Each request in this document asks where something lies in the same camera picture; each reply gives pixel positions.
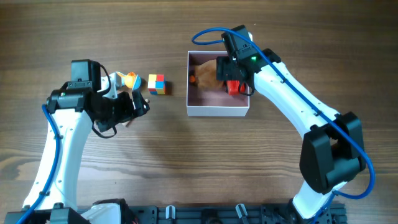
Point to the multicolour puzzle cube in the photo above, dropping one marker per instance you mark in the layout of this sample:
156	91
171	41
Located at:
156	84

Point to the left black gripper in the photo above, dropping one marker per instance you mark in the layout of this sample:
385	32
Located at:
127	111

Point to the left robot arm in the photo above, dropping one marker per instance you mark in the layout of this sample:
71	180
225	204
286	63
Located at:
87	103

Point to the pink open cardboard box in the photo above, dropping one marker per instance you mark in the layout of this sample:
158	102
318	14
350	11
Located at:
212	102

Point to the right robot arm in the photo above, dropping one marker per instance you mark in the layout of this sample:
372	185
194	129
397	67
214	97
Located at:
332	151

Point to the red toy fire truck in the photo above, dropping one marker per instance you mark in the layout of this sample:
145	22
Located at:
234	87

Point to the orange blue duck toy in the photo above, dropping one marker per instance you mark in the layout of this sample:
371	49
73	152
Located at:
130	80

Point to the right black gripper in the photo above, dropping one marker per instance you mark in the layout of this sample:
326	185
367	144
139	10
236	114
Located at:
222	73

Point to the white pig rattle drum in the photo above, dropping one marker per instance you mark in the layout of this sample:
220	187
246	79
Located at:
128	123

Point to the brown plush toy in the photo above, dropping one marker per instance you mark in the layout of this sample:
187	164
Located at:
204	76

